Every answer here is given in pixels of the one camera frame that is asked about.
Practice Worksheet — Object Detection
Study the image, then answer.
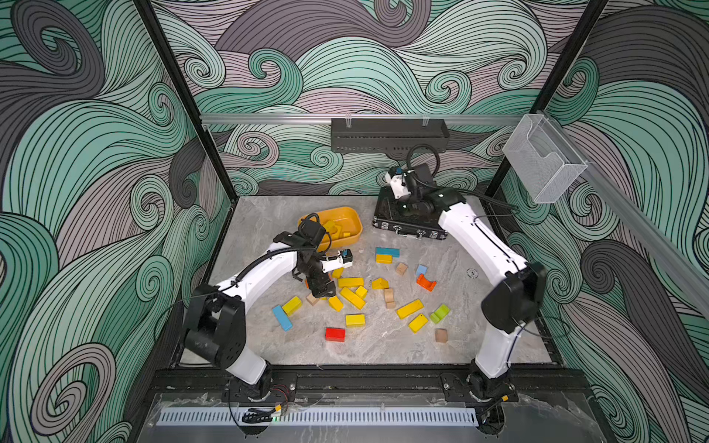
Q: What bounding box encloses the yellow small cube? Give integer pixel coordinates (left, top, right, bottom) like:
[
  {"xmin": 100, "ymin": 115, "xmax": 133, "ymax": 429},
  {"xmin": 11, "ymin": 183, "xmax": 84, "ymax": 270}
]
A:
[{"xmin": 356, "ymin": 286, "xmax": 369, "ymax": 299}]

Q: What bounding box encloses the clear plastic wall holder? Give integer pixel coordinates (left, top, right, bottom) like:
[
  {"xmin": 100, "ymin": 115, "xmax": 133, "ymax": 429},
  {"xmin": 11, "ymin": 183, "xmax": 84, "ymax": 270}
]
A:
[{"xmin": 503, "ymin": 114, "xmax": 587, "ymax": 204}]

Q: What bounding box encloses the yellow block beside wood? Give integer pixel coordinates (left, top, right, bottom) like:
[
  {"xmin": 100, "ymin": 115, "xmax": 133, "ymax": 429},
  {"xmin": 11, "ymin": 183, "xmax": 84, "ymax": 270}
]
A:
[{"xmin": 328, "ymin": 295, "xmax": 345, "ymax": 312}]

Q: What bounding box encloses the orange plastic tub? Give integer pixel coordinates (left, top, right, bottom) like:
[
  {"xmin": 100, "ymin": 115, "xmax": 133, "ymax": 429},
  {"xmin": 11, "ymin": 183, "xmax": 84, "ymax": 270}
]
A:
[{"xmin": 317, "ymin": 207, "xmax": 363, "ymax": 252}]

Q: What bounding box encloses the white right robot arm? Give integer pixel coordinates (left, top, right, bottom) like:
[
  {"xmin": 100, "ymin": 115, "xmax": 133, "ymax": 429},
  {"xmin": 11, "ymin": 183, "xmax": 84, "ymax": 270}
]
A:
[{"xmin": 385, "ymin": 144, "xmax": 548, "ymax": 402}]

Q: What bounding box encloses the orange arch block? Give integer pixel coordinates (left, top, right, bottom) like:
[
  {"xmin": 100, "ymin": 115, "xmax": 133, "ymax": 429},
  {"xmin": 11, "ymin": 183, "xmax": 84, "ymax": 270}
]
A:
[{"xmin": 417, "ymin": 273, "xmax": 438, "ymax": 292}]

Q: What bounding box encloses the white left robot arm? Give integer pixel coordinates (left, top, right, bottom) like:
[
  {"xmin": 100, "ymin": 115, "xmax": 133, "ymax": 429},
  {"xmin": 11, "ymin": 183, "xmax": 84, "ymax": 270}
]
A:
[{"xmin": 183, "ymin": 213, "xmax": 354, "ymax": 395}]

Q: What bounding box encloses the diagonal yellow long block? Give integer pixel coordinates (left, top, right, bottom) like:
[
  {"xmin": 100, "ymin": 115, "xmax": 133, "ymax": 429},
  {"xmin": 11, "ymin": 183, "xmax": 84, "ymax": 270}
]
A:
[{"xmin": 341, "ymin": 288, "xmax": 366, "ymax": 310}]

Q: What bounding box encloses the yellow arch block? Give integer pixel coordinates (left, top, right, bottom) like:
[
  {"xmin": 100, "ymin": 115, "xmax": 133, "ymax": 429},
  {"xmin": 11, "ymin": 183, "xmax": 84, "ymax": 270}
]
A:
[{"xmin": 324, "ymin": 221, "xmax": 339, "ymax": 234}]

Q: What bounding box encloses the green arch block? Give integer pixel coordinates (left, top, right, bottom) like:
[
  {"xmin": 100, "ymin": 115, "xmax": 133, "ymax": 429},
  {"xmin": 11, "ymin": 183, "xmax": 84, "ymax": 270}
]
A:
[{"xmin": 430, "ymin": 304, "xmax": 451, "ymax": 324}]

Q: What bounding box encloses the yellow flat block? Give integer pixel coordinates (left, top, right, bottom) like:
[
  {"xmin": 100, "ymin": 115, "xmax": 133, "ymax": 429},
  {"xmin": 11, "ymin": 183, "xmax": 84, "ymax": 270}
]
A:
[{"xmin": 337, "ymin": 278, "xmax": 365, "ymax": 288}]

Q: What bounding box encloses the yellow long block right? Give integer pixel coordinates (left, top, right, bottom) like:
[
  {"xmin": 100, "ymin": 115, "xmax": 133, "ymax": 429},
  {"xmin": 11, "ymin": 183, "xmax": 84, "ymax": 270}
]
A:
[{"xmin": 396, "ymin": 299, "xmax": 424, "ymax": 319}]

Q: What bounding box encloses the blue long block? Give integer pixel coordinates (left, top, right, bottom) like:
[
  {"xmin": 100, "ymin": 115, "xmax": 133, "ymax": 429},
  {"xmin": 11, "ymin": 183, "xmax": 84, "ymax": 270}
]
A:
[{"xmin": 271, "ymin": 306, "xmax": 293, "ymax": 332}]

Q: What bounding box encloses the natural wood cube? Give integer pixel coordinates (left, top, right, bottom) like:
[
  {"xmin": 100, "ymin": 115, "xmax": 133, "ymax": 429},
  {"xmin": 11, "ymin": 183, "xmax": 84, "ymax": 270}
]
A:
[
  {"xmin": 435, "ymin": 329, "xmax": 449, "ymax": 343},
  {"xmin": 306, "ymin": 293, "xmax": 319, "ymax": 306}
]

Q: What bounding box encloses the natural wood cube left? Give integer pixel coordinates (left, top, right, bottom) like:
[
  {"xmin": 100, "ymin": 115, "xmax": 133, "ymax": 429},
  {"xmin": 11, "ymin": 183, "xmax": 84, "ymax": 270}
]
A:
[{"xmin": 306, "ymin": 293, "xmax": 319, "ymax": 306}]

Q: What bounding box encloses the black wall tray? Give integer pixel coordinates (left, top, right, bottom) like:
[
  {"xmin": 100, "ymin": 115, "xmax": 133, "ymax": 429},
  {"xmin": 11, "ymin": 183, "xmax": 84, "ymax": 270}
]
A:
[{"xmin": 330, "ymin": 117, "xmax": 451, "ymax": 160}]

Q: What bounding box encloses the black electronics box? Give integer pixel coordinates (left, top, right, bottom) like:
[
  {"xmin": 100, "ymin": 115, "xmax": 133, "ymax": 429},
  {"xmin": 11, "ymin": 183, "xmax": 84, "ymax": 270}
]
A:
[{"xmin": 371, "ymin": 188, "xmax": 448, "ymax": 240}]

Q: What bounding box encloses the yellow green block left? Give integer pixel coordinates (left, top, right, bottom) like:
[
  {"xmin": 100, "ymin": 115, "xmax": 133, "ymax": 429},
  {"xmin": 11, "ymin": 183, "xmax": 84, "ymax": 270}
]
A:
[{"xmin": 282, "ymin": 296, "xmax": 303, "ymax": 317}]

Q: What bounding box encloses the white cable duct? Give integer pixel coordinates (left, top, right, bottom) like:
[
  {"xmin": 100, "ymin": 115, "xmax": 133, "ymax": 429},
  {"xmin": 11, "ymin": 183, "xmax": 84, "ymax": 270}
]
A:
[{"xmin": 156, "ymin": 407, "xmax": 478, "ymax": 427}]

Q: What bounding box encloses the yellow block under teal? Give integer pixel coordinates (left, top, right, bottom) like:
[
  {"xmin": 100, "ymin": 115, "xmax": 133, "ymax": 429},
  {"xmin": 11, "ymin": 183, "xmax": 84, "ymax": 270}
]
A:
[{"xmin": 376, "ymin": 254, "xmax": 393, "ymax": 264}]

